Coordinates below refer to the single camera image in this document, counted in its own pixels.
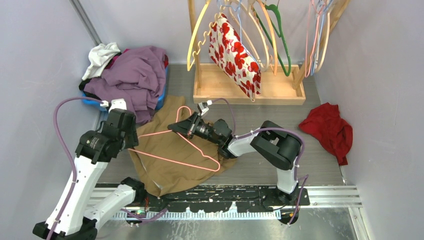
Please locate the blue plastic basket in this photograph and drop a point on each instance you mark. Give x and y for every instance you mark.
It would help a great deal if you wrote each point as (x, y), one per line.
(160, 101)

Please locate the beige wooden hanger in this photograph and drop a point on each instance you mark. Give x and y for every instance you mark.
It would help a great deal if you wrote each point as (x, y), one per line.
(323, 37)

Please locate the light wooden hanger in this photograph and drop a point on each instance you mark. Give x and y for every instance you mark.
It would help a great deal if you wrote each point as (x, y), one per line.
(263, 63)

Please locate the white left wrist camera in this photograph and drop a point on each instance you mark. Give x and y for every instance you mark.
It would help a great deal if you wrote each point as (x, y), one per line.
(108, 106)

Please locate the green hanger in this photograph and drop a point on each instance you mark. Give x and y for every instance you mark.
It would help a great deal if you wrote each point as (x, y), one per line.
(287, 69)

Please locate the white garment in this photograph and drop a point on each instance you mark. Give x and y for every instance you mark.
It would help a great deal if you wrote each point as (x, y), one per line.
(99, 57)

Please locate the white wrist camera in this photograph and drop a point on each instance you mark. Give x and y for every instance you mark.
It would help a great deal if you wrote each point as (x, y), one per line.
(108, 106)
(203, 107)

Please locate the purple garment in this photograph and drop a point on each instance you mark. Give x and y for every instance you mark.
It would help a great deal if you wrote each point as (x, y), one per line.
(138, 76)

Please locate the red garment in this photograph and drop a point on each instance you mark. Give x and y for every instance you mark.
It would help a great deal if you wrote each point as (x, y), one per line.
(334, 133)

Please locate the light blue wire hanger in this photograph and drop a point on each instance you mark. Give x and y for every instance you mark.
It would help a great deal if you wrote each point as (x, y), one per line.
(321, 36)

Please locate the red poppy print skirt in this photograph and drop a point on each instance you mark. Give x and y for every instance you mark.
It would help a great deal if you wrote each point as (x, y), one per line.
(232, 57)

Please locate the aluminium rail frame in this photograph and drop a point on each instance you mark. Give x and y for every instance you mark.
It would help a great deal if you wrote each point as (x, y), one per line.
(319, 197)

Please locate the yellow hanger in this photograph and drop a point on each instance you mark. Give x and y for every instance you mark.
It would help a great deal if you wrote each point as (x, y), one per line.
(192, 14)

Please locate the orange hanger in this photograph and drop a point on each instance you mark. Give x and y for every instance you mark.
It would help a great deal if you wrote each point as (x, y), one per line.
(273, 30)

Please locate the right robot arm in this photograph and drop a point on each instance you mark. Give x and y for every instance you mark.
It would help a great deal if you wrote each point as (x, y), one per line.
(279, 146)

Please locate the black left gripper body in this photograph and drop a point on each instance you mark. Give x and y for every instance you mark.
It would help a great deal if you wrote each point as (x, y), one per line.
(131, 139)

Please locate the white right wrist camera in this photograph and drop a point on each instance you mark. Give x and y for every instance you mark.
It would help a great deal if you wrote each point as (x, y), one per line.
(203, 107)

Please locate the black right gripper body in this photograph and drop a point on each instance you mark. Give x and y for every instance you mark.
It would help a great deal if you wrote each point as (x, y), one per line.
(197, 127)

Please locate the pink wire hanger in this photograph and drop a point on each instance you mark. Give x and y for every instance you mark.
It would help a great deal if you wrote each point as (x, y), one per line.
(189, 142)

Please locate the wavy wooden hanger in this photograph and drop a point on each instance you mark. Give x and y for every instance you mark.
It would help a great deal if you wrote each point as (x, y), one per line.
(202, 39)

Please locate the wooden hanger rack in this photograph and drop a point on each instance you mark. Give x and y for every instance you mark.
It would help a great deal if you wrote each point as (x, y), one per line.
(211, 83)

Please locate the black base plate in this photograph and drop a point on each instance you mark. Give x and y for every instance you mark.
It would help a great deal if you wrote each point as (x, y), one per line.
(214, 198)

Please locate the tan garment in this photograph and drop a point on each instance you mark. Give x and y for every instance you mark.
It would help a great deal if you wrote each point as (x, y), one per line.
(168, 163)

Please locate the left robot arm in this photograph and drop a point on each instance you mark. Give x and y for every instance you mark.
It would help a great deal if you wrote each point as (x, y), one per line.
(72, 219)

